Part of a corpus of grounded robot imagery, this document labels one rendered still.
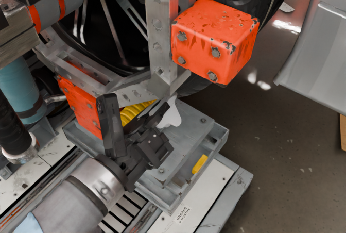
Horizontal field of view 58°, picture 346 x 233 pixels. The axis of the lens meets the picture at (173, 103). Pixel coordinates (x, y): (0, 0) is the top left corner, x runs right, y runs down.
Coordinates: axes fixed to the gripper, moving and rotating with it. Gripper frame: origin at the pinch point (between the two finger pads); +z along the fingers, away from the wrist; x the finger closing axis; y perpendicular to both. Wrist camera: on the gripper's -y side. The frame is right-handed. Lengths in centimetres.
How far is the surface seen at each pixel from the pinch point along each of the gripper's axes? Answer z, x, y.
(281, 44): 107, -49, 41
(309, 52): 4.3, 28.7, 1.1
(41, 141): -12, -77, 1
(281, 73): 4.4, 22.8, 3.4
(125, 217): -14, -47, 35
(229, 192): 14, -29, 50
